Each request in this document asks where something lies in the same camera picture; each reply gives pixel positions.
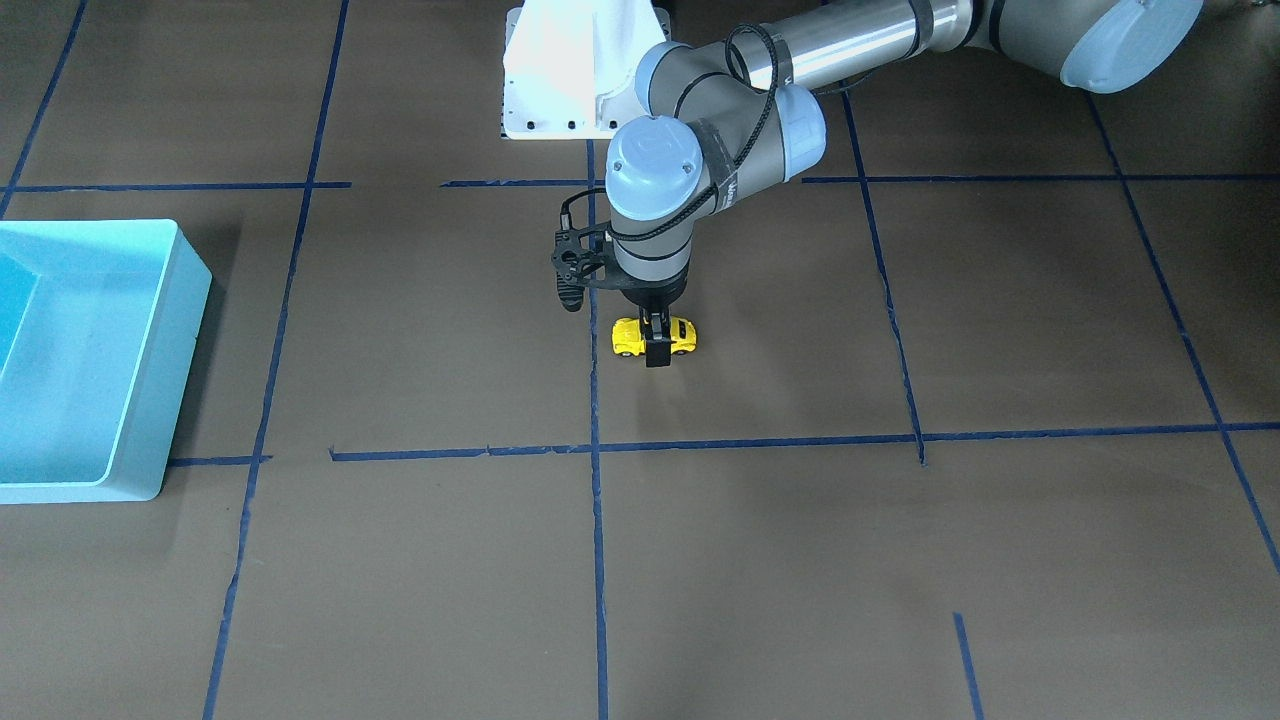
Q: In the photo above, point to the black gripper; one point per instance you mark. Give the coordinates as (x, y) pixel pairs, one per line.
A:
(652, 297)

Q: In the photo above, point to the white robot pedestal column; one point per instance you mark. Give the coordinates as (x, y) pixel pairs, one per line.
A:
(570, 67)

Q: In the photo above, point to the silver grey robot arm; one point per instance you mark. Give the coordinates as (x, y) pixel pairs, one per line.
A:
(721, 122)

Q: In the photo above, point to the light blue plastic bin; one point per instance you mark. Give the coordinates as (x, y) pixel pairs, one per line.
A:
(99, 323)

